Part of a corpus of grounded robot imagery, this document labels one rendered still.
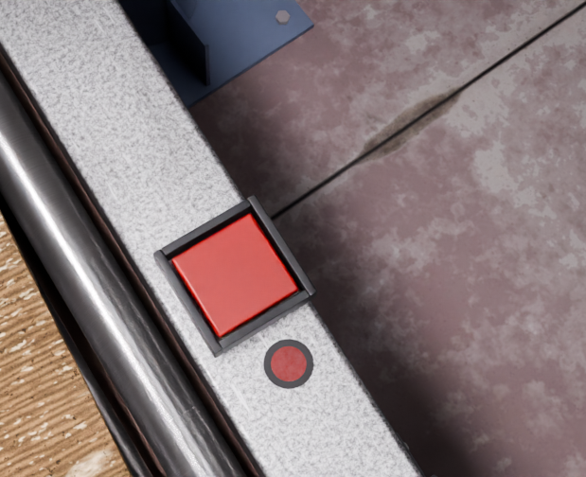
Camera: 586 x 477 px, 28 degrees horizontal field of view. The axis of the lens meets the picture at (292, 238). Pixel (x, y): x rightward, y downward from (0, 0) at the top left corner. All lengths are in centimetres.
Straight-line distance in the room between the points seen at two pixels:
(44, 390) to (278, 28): 117
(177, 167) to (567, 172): 111
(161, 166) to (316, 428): 20
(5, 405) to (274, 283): 18
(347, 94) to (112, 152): 104
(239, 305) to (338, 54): 112
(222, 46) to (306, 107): 16
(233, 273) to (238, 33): 110
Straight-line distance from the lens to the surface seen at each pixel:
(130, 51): 82
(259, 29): 183
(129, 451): 75
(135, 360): 75
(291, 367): 75
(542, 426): 173
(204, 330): 74
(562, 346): 175
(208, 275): 75
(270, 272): 75
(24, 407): 74
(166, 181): 78
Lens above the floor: 166
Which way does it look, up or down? 74 degrees down
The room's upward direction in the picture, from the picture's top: 11 degrees clockwise
